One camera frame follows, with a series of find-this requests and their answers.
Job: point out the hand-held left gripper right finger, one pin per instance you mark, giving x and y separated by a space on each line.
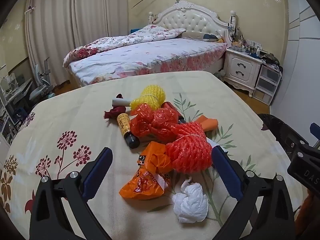
228 175

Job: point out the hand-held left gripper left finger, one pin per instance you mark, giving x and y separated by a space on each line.
96 173

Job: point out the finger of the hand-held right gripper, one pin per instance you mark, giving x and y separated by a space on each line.
314 131

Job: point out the black-lined trash bin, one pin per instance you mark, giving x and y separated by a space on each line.
275 127

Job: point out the red bubble wrap roll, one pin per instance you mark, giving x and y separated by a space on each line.
190 150

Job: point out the white tissue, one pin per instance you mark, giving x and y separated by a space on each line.
191 205

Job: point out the orange plastic bag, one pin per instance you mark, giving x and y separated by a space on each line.
145 180

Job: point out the yellow label brown bottle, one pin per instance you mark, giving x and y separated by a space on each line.
126 128

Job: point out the orange paper sheet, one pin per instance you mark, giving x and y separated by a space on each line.
210 123

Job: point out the white paper scrap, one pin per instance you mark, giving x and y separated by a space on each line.
217 146

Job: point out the dark red crumpled wrapper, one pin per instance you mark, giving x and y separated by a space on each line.
117 112

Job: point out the clear plastic drawer unit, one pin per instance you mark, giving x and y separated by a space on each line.
267 82

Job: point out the white paper tube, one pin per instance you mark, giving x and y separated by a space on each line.
120 102

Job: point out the red crumpled plastic bag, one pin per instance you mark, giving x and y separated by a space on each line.
155 122

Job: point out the white wardrobe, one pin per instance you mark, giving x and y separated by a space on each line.
300 42

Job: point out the yellow bubble wrap roll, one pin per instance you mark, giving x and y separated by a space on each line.
151 97

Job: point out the white nightstand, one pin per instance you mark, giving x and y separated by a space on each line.
241 67

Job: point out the clear plastic bag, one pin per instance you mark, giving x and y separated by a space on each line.
220 75

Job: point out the grey office chair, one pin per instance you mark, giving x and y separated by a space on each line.
41 85

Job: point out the clutter of small items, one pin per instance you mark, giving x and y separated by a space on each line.
250 47

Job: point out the floral bed sheet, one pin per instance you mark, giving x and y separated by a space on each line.
160 55

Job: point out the floral quilt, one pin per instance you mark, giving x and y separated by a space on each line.
130 38

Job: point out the beige pillow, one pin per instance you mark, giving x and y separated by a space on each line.
200 36

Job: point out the beige curtain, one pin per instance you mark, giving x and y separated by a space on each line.
100 12
50 30

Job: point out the white tufted bed frame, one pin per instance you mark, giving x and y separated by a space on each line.
190 20

